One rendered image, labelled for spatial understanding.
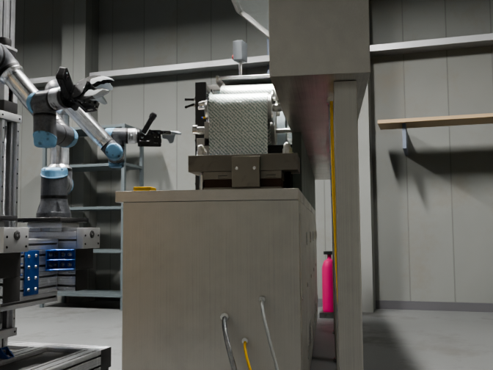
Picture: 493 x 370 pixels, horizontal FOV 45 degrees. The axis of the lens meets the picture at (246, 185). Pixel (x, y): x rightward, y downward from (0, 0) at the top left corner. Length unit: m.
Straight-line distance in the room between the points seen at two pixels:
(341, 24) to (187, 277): 1.04
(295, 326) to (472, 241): 3.95
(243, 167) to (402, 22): 4.27
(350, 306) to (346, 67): 0.60
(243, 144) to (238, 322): 0.70
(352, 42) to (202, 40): 5.14
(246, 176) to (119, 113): 4.81
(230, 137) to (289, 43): 0.89
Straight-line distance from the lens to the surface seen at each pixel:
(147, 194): 2.14
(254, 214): 2.05
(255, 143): 2.33
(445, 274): 5.86
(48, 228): 2.74
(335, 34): 1.53
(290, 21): 1.55
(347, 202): 1.53
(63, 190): 2.75
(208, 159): 2.15
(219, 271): 2.07
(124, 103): 6.83
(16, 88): 2.32
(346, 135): 1.54
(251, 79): 2.71
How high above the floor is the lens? 0.75
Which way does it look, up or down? 4 degrees up
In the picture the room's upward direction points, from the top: straight up
